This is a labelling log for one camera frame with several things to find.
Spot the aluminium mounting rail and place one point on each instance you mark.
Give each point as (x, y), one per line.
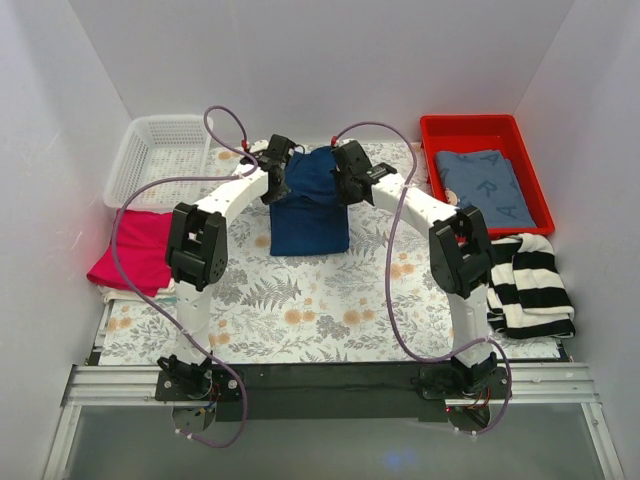
(533, 383)

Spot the red plastic tray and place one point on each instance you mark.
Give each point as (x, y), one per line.
(470, 133)

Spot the black white striped shirt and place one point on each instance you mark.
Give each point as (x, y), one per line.
(527, 297)

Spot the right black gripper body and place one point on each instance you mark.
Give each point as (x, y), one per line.
(347, 186)

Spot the navy blue mickey t-shirt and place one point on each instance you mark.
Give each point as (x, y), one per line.
(309, 221)

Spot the floral patterned table mat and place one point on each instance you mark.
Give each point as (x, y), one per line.
(326, 308)

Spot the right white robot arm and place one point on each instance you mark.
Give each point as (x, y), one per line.
(460, 252)

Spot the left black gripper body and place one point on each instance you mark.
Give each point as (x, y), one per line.
(275, 185)

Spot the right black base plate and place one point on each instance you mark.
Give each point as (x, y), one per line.
(443, 381)

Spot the white plastic basket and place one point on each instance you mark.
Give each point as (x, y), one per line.
(154, 148)

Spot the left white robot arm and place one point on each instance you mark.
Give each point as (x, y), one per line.
(197, 255)

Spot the magenta folded t-shirt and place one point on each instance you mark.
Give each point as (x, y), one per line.
(141, 246)

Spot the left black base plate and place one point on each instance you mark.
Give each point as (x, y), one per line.
(217, 385)

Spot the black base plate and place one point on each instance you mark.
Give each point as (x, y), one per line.
(217, 385)
(443, 381)

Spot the grey-blue folded t-shirt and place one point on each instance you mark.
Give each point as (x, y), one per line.
(485, 180)

